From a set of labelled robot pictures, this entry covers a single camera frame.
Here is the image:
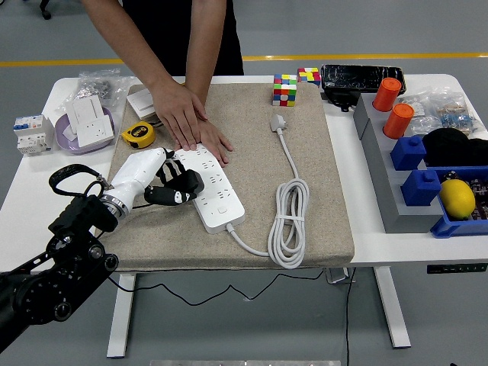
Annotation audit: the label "black table control panel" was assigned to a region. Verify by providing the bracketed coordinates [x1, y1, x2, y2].
[426, 263, 488, 275]

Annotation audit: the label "white power strip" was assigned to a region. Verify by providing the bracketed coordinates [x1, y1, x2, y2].
[173, 148, 246, 234]

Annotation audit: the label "grey stepped block stand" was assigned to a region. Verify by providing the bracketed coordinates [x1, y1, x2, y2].
[352, 93, 445, 234]

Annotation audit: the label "large yellow tape measure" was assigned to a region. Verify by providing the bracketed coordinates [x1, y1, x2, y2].
[120, 118, 165, 149]

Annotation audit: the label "black cloth bundle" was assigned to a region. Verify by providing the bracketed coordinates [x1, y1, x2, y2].
[421, 127, 488, 169]

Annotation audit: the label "white wall switch panel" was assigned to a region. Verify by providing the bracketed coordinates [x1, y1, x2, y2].
[126, 88, 157, 119]

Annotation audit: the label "dark brown packets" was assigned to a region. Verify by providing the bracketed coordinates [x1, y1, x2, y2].
[469, 177, 488, 222]

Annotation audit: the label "black plastic tray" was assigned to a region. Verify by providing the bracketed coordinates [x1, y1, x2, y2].
[319, 63, 406, 95]

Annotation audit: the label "person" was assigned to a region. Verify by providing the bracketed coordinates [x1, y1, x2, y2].
[121, 0, 244, 76]

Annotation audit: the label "white circuit breaker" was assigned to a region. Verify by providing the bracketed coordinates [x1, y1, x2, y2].
[13, 114, 56, 156]

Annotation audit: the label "blue block with knob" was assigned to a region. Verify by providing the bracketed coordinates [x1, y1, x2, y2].
[400, 169, 443, 207]
[390, 135, 427, 171]

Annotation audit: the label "yellow lemon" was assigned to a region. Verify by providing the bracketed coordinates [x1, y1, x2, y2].
[438, 178, 477, 220]

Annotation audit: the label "thin black adapter cord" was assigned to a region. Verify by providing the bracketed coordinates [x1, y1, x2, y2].
[93, 204, 327, 307]

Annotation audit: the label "white switch box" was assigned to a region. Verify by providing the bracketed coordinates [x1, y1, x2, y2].
[63, 94, 108, 133]

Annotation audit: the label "white wall socket panel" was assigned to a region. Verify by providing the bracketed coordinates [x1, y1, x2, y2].
[75, 117, 115, 149]

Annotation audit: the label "white table leg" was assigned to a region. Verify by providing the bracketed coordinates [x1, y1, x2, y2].
[106, 272, 137, 358]
[373, 266, 412, 348]

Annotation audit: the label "clear bag metal parts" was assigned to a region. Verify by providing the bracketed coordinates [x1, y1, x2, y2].
[75, 68, 133, 111]

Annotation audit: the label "white power strip cord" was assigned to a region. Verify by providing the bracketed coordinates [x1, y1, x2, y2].
[226, 113, 310, 270]

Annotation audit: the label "black plug adapter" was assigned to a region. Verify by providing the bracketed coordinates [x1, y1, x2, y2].
[163, 170, 205, 200]

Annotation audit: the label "black hanging cable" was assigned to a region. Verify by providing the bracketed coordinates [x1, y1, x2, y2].
[345, 266, 358, 366]

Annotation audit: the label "person's left hand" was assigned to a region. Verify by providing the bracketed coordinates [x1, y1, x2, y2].
[196, 117, 234, 168]

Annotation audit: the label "purple plate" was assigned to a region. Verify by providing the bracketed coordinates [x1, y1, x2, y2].
[54, 105, 117, 156]

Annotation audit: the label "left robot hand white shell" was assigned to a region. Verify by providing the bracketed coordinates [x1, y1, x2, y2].
[108, 147, 199, 210]

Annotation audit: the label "orange cylinder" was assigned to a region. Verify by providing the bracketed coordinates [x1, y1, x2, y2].
[372, 77, 403, 113]
[382, 103, 416, 140]

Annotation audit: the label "blue plastic bin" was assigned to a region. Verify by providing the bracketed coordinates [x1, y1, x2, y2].
[429, 165, 488, 239]

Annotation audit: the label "silver under-table bracket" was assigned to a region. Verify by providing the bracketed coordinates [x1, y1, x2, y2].
[326, 267, 356, 284]

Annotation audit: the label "person's right hand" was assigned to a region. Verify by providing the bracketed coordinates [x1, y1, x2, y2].
[148, 78, 209, 152]

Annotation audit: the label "clear bag white parts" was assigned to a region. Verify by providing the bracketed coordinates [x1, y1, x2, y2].
[400, 93, 443, 136]

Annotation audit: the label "stickerless puzzle cube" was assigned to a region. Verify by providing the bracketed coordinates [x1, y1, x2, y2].
[297, 67, 321, 88]

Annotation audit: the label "white-edged puzzle cube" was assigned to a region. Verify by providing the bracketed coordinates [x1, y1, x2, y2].
[271, 73, 298, 108]

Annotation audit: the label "grey-brown mat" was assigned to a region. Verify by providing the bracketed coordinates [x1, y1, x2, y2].
[91, 82, 355, 272]

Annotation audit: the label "clear bag blue components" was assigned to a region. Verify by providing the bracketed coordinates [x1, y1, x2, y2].
[422, 85, 488, 138]

